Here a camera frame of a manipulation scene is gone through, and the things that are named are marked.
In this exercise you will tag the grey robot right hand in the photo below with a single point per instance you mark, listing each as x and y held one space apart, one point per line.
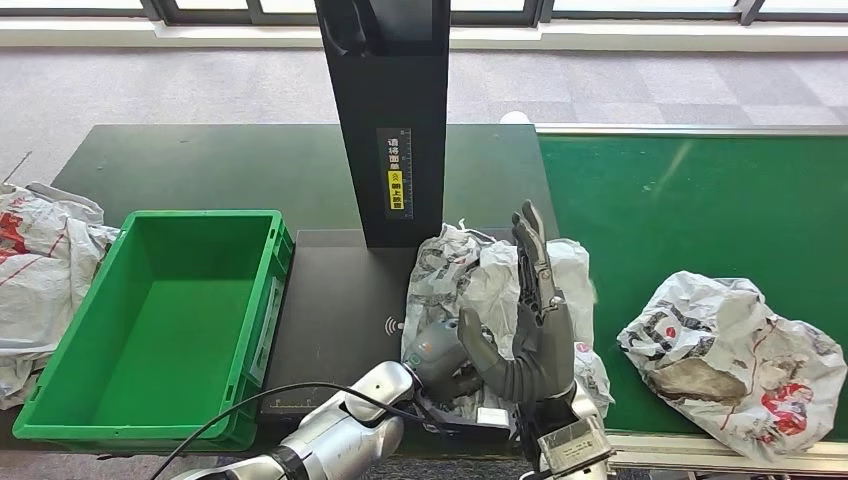
540 344

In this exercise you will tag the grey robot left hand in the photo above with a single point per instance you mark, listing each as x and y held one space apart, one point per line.
437 351

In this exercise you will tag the white parcel bag brown patch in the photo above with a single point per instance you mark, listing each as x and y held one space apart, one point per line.
729 331

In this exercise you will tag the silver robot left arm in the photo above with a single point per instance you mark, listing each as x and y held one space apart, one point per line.
344 430

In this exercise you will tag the green conveyor belt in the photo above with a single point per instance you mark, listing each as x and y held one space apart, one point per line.
696 199

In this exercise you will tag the black inbound scanner machine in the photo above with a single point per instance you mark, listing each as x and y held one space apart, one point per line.
391 86

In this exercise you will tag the black yellow label sticker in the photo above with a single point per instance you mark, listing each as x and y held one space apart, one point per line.
395 172

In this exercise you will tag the white round knob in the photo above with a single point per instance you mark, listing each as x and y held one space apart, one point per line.
515 118

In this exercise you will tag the green plastic crate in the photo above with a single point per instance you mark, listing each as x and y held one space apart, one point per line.
166 344

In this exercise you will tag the dark green table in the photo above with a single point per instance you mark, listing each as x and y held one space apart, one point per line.
166 166

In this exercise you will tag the white red-printed bag pile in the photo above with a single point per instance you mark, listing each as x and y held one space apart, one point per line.
46 278

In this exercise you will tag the thin dark rod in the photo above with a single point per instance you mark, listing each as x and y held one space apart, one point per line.
18 166

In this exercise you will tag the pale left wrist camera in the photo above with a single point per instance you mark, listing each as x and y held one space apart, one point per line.
493 417

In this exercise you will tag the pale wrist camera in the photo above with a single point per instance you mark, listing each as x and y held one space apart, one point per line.
575 447
493 417

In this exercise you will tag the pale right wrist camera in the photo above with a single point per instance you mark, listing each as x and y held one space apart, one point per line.
575 447

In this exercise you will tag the dark window frame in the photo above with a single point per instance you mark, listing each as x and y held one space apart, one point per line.
166 13

